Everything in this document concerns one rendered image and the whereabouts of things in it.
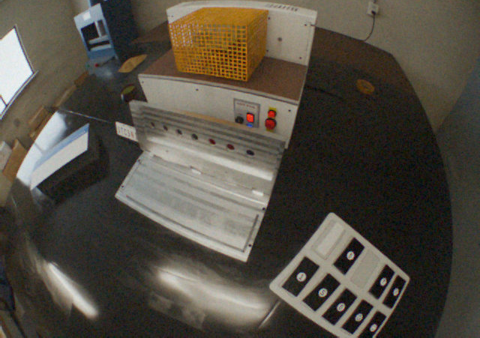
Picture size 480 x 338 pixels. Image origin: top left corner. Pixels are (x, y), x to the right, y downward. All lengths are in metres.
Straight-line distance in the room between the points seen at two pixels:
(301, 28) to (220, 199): 0.56
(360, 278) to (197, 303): 0.43
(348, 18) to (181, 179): 1.84
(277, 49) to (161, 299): 0.83
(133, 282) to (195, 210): 0.29
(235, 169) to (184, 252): 0.26
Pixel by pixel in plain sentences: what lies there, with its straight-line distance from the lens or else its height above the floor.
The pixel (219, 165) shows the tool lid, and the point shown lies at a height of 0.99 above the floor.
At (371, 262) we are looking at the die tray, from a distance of 0.62.
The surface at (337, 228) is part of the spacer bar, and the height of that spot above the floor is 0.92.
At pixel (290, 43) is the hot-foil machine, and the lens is 0.68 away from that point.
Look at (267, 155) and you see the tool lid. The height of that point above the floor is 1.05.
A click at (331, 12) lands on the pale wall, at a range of 1.96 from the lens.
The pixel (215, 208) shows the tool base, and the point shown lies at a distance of 0.53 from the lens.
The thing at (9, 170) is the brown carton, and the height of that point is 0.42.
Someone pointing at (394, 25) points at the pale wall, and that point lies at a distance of 2.10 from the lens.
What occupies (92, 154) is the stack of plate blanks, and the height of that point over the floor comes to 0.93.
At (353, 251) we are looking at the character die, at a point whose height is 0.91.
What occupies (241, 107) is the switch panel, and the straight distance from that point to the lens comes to 0.57.
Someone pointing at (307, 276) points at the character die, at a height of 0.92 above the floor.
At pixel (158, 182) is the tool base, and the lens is 0.61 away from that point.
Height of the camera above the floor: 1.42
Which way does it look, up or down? 56 degrees down
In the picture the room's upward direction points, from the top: 2 degrees counter-clockwise
